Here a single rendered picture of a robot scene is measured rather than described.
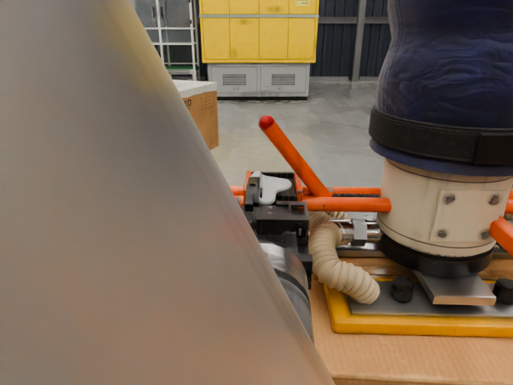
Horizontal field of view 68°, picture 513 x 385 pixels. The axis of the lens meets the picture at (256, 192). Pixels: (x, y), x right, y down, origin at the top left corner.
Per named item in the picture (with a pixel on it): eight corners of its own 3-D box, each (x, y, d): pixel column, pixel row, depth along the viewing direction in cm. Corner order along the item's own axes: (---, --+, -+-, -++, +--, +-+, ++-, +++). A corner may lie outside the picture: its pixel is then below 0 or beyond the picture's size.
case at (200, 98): (168, 139, 262) (162, 79, 246) (219, 145, 247) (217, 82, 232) (104, 165, 211) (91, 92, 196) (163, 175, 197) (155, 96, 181)
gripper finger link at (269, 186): (290, 173, 58) (291, 215, 51) (251, 173, 58) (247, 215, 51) (291, 156, 56) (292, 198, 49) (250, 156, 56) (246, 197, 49)
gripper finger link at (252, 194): (262, 195, 54) (259, 239, 48) (250, 194, 54) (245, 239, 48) (261, 168, 51) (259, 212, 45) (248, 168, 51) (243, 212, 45)
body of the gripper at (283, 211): (303, 247, 52) (310, 306, 41) (241, 246, 53) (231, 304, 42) (305, 196, 49) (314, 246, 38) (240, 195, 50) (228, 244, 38)
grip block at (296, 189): (297, 202, 64) (298, 169, 61) (301, 231, 55) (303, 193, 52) (247, 202, 64) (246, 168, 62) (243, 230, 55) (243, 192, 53)
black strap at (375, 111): (490, 121, 63) (496, 96, 62) (601, 168, 42) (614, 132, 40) (354, 120, 64) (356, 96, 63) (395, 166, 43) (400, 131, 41)
